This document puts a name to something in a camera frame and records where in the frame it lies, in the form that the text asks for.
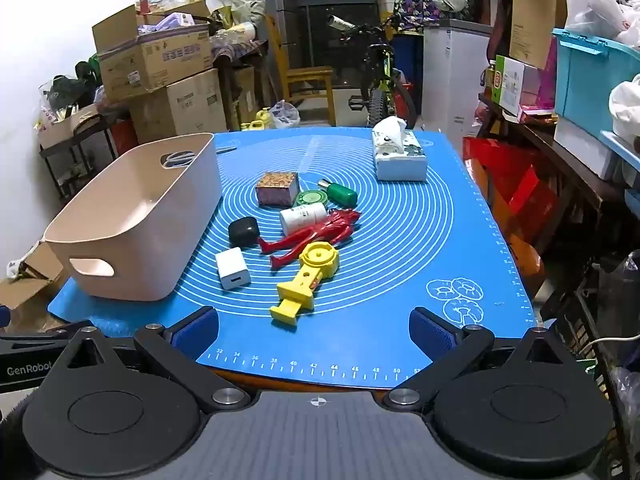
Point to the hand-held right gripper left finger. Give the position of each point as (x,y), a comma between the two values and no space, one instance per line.
(196,332)

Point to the flattened cardboard box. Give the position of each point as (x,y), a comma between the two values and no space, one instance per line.
(30,280)

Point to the scissors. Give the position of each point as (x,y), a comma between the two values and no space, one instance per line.
(225,149)

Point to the large closed cardboard box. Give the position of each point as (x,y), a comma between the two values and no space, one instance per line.
(185,105)

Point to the bicycle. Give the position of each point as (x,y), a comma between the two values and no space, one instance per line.
(382,77)

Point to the red bag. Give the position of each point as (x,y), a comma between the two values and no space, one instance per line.
(515,195)

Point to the green and white carton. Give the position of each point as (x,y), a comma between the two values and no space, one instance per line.
(510,85)

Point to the red floral patterned box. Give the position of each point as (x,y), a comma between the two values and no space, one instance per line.
(276,190)

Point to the white charger plug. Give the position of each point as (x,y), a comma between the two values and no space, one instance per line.
(232,267)

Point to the teal storage bin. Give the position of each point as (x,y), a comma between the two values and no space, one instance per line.
(587,80)

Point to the small cardboard box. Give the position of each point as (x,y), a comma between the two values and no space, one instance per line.
(244,92)

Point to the dark green bag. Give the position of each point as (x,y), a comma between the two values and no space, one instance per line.
(67,87)

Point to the yellow plastic toy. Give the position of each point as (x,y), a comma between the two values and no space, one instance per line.
(317,260)

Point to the green round lid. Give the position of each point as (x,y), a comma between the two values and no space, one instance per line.
(311,196)

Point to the clear plastic bag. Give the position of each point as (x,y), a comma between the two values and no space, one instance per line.
(286,114)

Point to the pink plastic basket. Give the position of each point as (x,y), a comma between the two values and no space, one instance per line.
(135,240)

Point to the floral print tissue box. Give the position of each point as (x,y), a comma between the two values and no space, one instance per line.
(400,157)

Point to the brown paper bag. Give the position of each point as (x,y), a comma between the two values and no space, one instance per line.
(535,15)

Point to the black earbud case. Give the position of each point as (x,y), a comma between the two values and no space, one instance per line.
(243,231)

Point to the purple floral cloth bag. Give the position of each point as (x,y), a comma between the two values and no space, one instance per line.
(415,2)

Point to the wooden chair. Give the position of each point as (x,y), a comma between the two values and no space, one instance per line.
(305,80)

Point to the blue silicone baking mat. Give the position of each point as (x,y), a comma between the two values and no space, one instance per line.
(400,240)

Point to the wooden side table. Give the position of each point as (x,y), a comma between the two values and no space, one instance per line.
(560,160)

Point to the pink box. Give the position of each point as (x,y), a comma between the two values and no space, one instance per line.
(542,90)

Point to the white bottle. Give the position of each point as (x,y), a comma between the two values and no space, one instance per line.
(300,219)

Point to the red toy figure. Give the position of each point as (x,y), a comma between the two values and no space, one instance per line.
(320,232)

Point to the green bottle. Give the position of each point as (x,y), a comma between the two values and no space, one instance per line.
(342,195)

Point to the white chest freezer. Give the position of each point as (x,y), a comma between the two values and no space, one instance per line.
(452,80)

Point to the black metal rack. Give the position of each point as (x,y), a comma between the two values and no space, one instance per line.
(75,155)

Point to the open cardboard box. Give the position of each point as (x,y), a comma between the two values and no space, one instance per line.
(155,60)

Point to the yellow plastic jugs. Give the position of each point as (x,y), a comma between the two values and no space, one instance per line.
(260,119)

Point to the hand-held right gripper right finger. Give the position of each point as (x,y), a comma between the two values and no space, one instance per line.
(431,332)

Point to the white plastic bag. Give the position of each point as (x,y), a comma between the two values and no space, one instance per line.
(587,2)

